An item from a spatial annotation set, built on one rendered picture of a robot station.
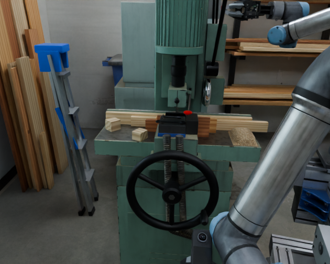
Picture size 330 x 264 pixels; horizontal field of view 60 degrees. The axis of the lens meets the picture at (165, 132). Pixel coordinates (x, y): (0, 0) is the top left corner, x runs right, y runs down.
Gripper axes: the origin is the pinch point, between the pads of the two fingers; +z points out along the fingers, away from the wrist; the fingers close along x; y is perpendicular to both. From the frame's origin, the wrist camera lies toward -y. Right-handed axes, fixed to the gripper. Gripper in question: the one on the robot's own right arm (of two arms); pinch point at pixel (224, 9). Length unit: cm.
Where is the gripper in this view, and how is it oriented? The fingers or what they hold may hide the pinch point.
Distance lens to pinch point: 142.7
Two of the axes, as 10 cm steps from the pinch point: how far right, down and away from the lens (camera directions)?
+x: -0.2, 9.3, 3.7
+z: -10.0, -0.4, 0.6
